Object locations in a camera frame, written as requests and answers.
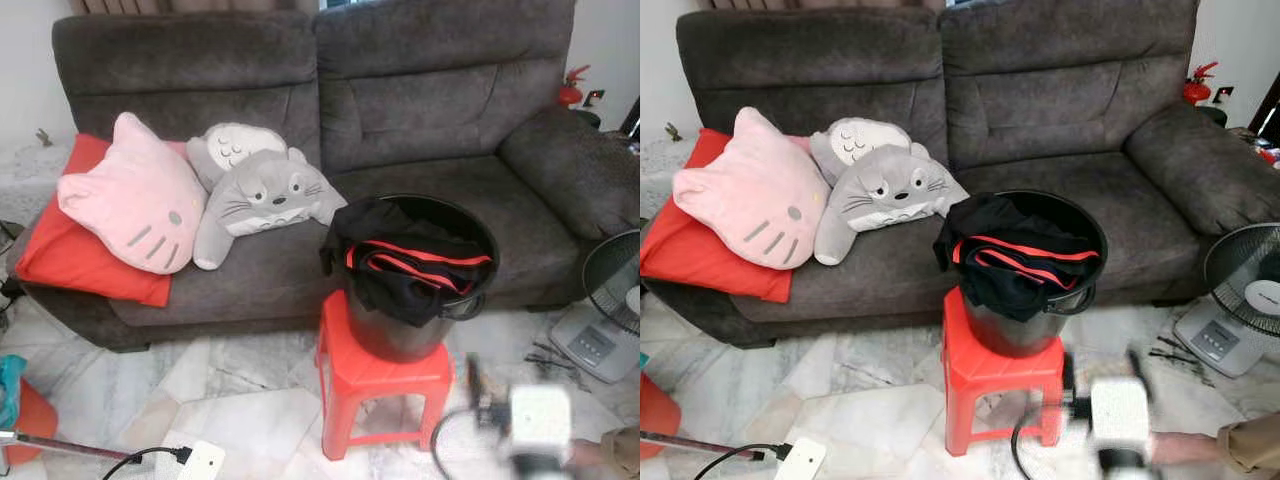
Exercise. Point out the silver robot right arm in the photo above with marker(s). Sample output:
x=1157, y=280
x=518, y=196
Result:
x=1125, y=468
x=540, y=470

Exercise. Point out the person forearm brown sleeve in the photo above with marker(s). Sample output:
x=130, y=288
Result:
x=620, y=455
x=1250, y=450

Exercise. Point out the red plastic stool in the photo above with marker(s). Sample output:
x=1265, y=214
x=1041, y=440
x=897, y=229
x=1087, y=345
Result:
x=385, y=385
x=1000, y=380

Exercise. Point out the black plastic bucket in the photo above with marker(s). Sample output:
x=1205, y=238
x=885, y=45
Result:
x=1015, y=335
x=400, y=340

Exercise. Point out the grey standing fan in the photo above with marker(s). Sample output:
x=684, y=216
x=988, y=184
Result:
x=1215, y=340
x=590, y=345

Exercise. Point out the orange bin teal bag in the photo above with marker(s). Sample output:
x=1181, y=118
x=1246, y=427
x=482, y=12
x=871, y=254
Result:
x=35, y=420
x=660, y=420

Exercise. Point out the silver metal clothes rack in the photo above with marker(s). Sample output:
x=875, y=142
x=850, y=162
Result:
x=690, y=443
x=60, y=445

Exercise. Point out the red cushion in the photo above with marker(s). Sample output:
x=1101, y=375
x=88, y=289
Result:
x=70, y=260
x=690, y=255

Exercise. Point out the grey Totoro plush open eyes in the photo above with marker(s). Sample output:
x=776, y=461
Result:
x=885, y=190
x=265, y=195

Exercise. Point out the white lace cloth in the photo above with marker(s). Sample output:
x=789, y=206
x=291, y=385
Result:
x=660, y=170
x=30, y=180

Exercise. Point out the dark grey fabric sofa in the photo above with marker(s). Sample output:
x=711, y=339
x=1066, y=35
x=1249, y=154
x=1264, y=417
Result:
x=430, y=110
x=1050, y=110

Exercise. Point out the red fire extinguisher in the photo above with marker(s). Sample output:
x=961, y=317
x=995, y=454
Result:
x=1195, y=92
x=570, y=95

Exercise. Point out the pink cat face pillow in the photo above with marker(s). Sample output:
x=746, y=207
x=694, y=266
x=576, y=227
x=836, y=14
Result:
x=125, y=205
x=745, y=200

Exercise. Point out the grey Totoro plush closed eyes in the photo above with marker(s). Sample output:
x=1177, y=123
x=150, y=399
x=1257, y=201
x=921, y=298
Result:
x=858, y=140
x=235, y=145

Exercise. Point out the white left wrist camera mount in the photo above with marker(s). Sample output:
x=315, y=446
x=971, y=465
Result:
x=805, y=462
x=200, y=462

